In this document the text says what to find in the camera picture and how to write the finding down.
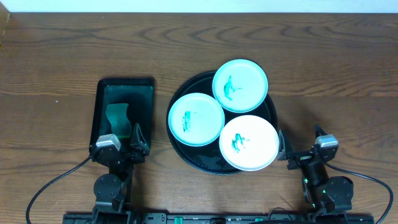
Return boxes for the green yellow sponge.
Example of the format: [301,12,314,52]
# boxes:
[106,103,132,139]

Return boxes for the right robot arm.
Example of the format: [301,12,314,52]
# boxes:
[277,125,354,223]

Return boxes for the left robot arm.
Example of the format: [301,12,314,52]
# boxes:
[90,123,150,223]

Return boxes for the white plate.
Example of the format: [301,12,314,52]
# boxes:
[219,115,280,171]

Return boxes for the light green plate top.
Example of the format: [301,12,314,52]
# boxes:
[212,59,269,113]

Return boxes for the black rectangular tray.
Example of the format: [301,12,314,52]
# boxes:
[89,78,154,151]

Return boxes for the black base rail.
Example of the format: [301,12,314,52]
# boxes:
[62,213,374,224]

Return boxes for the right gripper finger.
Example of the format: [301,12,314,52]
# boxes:
[277,129,294,161]
[314,124,327,138]

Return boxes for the light green plate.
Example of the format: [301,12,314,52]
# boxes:
[212,59,269,113]
[168,93,225,147]

